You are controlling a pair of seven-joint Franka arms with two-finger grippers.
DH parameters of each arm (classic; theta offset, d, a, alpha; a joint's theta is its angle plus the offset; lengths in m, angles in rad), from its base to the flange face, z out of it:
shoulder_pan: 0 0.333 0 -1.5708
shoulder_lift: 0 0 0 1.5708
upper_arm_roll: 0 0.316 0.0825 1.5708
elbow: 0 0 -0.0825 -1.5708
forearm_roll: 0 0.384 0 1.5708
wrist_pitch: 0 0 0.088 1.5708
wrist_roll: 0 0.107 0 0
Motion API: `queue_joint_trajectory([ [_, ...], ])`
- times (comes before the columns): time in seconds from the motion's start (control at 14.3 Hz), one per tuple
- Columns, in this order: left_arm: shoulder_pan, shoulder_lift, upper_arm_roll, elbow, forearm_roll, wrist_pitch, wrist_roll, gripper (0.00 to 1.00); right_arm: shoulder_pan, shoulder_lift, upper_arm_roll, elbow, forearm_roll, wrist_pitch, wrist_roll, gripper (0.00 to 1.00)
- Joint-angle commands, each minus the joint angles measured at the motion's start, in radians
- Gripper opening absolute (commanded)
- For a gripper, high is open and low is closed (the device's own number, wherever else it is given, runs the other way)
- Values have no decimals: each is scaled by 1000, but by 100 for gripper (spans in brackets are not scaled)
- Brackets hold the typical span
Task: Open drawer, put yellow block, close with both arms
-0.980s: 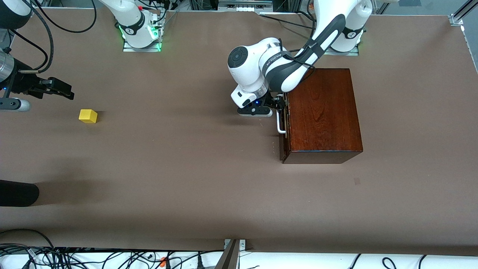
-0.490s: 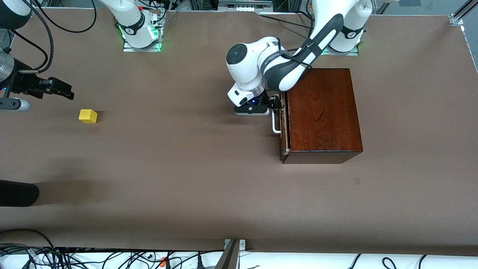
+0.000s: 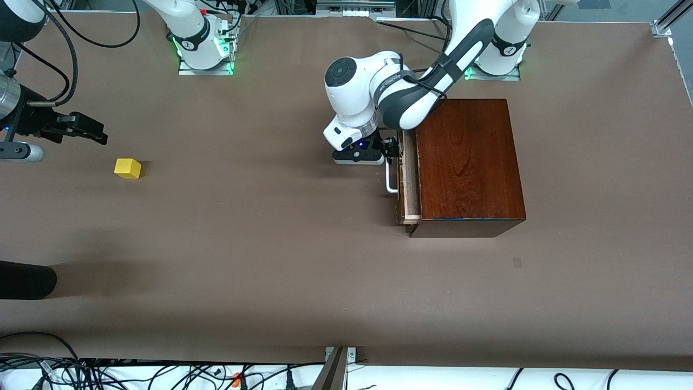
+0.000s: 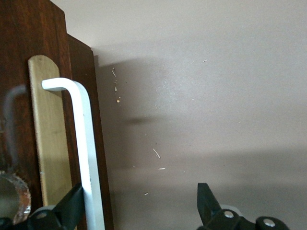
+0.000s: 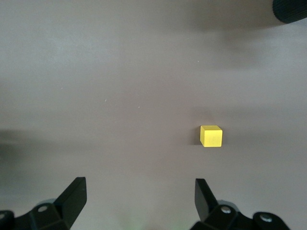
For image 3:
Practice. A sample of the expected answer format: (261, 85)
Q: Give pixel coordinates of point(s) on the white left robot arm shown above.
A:
(352, 92)

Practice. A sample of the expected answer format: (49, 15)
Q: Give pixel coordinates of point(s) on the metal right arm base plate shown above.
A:
(206, 71)

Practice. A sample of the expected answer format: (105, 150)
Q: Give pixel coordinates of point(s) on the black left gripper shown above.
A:
(389, 147)

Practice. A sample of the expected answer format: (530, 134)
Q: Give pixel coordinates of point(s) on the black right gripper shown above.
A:
(32, 123)

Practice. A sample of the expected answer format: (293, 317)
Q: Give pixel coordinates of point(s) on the yellow cube block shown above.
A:
(128, 168)

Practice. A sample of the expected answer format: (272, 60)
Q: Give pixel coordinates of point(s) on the black fabric-covered cylinder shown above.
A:
(24, 280)

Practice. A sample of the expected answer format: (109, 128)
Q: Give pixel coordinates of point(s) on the grey metal post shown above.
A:
(331, 374)

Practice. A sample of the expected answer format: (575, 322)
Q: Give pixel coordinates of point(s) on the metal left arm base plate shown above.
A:
(492, 77)

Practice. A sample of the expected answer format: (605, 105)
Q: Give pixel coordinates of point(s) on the aluminium frame profile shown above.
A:
(668, 21)

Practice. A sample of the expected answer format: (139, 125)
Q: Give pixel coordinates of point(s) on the metal table bracket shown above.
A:
(352, 355)

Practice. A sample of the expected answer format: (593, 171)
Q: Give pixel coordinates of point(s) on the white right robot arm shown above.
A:
(189, 27)

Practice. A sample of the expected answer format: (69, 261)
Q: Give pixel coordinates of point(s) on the dark brown wooden cabinet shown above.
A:
(465, 162)

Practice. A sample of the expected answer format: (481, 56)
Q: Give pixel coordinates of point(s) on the grey power strip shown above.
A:
(354, 8)

